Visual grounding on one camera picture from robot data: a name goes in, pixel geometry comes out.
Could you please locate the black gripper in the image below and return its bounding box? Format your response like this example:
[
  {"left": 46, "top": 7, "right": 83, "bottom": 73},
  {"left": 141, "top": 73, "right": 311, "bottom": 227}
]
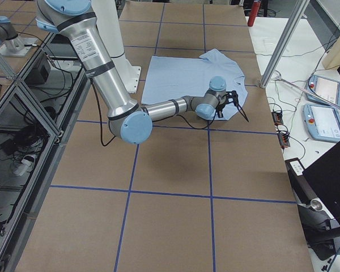
[{"left": 216, "top": 90, "right": 238, "bottom": 118}]

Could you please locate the light blue t-shirt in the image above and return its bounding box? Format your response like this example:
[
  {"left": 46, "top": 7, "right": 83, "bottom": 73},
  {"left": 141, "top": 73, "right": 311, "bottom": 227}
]
[{"left": 141, "top": 49, "right": 248, "bottom": 106}]

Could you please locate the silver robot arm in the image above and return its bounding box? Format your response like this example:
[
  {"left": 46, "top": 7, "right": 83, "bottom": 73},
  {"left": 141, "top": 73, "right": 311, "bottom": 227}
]
[{"left": 36, "top": 1, "right": 239, "bottom": 145}]

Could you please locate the small red circuit board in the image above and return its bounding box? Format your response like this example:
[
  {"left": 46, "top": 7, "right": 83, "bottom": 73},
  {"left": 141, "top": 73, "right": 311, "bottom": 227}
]
[{"left": 271, "top": 111, "right": 284, "bottom": 125}]

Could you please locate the lower blue teach pendant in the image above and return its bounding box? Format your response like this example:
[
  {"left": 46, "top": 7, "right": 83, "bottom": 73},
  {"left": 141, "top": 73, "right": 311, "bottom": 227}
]
[{"left": 303, "top": 104, "right": 340, "bottom": 143}]

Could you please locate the blue teach pendant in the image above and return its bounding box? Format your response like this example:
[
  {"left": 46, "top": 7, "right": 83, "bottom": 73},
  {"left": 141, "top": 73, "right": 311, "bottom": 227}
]
[
  {"left": 303, "top": 104, "right": 340, "bottom": 143},
  {"left": 305, "top": 75, "right": 340, "bottom": 105}
]

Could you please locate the upper blue teach pendant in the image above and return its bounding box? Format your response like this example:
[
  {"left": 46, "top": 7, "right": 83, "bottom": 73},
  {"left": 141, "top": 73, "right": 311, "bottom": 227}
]
[{"left": 305, "top": 75, "right": 340, "bottom": 105}]

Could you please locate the red fire extinguisher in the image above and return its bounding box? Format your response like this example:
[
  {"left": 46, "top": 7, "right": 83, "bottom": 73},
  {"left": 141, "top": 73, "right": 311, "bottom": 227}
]
[{"left": 247, "top": 0, "right": 261, "bottom": 27}]

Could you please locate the black monitor stand assembly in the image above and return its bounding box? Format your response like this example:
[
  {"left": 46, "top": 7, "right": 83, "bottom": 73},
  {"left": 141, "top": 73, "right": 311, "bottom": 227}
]
[{"left": 285, "top": 141, "right": 340, "bottom": 261}]

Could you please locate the black box under table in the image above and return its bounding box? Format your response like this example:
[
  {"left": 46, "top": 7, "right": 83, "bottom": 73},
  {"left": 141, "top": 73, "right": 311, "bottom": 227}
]
[{"left": 24, "top": 55, "right": 50, "bottom": 86}]

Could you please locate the white power strip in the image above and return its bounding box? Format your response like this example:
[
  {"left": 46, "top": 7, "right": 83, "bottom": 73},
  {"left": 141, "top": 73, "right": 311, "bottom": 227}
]
[{"left": 13, "top": 154, "right": 36, "bottom": 176}]

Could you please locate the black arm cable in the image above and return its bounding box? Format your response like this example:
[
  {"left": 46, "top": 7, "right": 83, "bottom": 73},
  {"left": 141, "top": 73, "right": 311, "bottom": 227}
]
[{"left": 89, "top": 79, "right": 250, "bottom": 147}]

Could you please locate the grey aluminium frame post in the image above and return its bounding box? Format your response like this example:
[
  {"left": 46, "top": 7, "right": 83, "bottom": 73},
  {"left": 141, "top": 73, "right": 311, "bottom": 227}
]
[{"left": 260, "top": 0, "right": 310, "bottom": 89}]

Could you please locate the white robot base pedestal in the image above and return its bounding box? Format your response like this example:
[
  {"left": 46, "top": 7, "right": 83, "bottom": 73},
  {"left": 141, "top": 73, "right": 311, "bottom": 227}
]
[{"left": 91, "top": 0, "right": 141, "bottom": 94}]

